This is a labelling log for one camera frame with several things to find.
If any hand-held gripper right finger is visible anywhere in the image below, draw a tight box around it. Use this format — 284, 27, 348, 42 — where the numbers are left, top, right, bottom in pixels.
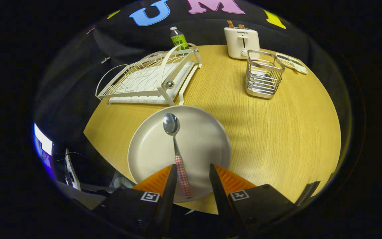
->
209, 163, 297, 238

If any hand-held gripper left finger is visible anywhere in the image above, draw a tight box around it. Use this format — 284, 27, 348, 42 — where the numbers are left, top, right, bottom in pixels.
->
93, 164, 177, 239

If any cream white plate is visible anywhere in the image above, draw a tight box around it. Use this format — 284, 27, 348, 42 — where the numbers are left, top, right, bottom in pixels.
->
127, 105, 232, 203

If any checkered handle metal spoon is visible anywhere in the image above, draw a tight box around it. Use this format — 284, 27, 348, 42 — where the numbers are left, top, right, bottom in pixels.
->
163, 113, 192, 198

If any silver wire basket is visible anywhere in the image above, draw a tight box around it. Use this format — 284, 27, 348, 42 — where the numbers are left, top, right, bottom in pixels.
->
245, 49, 286, 99

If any white wire dish rack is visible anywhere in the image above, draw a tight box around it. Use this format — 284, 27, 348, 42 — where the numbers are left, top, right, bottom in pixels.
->
95, 43, 203, 107

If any dark flat panel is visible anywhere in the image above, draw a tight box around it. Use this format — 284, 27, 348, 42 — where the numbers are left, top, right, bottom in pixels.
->
294, 181, 321, 207

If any bright computer screen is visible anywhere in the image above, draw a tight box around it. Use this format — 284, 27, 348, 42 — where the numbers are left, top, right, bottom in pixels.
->
33, 123, 55, 173

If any white divided seasoning tray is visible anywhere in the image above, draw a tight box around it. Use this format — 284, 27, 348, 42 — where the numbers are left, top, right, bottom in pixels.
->
276, 52, 309, 74

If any cream white toaster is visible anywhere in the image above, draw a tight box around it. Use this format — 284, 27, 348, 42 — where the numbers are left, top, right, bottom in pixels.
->
223, 27, 260, 60

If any green label drink bottle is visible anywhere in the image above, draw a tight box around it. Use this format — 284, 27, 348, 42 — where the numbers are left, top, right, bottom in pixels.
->
170, 27, 190, 55

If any white device with cable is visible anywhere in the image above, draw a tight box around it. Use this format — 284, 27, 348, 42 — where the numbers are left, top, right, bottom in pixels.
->
64, 148, 81, 191

